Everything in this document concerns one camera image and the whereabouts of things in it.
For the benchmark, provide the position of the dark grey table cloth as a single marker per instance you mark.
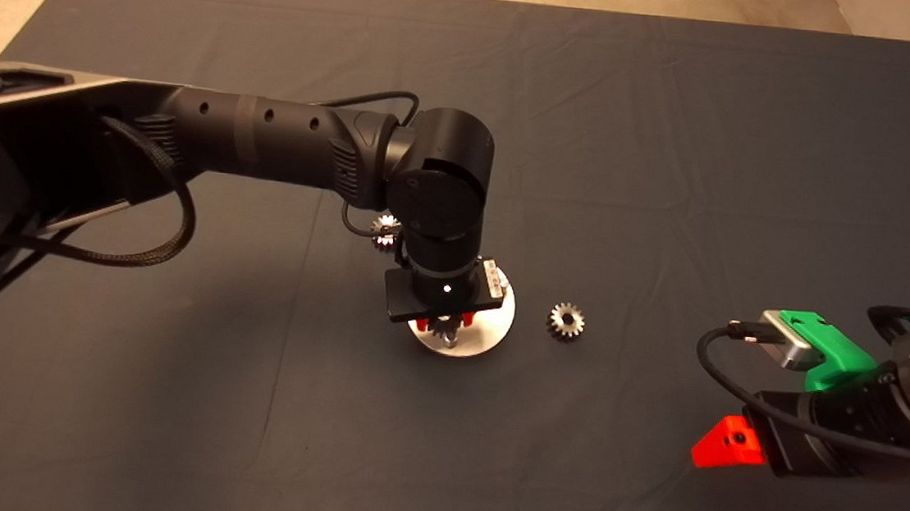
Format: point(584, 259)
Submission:
point(679, 143)

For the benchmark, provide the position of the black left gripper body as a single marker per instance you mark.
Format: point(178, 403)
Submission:
point(426, 301)

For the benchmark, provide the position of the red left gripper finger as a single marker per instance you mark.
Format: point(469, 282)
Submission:
point(421, 325)
point(466, 319)

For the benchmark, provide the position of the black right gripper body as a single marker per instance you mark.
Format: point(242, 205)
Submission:
point(827, 425)

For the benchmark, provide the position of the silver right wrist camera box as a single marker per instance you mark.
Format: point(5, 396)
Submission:
point(788, 352)

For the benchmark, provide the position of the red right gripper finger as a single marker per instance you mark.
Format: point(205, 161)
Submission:
point(728, 446)

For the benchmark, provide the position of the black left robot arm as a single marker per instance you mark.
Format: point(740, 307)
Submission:
point(268, 132)

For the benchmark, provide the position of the green right camera mount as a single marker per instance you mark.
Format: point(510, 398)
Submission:
point(834, 348)

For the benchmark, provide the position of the round metal carrier plate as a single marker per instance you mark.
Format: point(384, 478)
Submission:
point(489, 333)

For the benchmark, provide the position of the small steel planetary gear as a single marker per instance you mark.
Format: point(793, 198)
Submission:
point(560, 326)
point(443, 326)
point(383, 224)

